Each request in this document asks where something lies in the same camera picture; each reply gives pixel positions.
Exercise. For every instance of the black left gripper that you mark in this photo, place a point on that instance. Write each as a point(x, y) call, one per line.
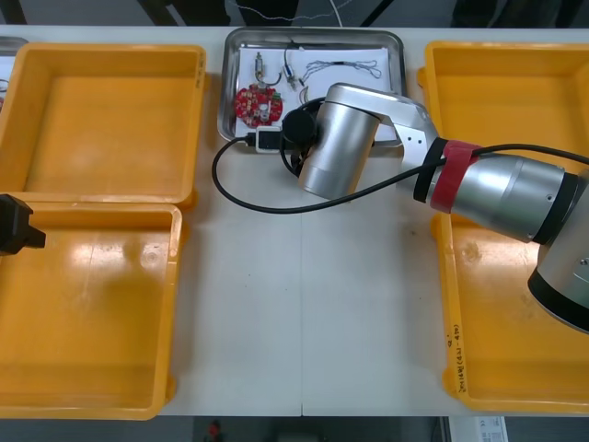
point(11, 225)

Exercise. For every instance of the steel tray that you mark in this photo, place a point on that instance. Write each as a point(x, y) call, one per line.
point(230, 92)

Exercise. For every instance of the solenoid with white label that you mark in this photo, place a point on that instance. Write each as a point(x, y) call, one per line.
point(260, 66)

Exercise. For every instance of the solenoid with blue label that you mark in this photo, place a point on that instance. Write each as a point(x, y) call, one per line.
point(288, 73)

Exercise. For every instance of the silver and black right arm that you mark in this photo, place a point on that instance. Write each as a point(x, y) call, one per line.
point(345, 138)

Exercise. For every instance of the yellow-orange plastic bin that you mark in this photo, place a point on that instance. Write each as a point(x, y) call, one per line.
point(506, 92)
point(115, 129)
point(92, 313)
point(497, 322)

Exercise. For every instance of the white sheet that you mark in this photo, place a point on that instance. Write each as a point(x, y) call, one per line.
point(4, 69)
point(331, 76)

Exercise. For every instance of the round red circuit board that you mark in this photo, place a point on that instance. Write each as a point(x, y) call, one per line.
point(250, 106)

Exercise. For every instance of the small red object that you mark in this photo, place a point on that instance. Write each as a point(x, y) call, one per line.
point(212, 430)

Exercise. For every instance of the pale grey box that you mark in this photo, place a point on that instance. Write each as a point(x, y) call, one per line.
point(488, 430)

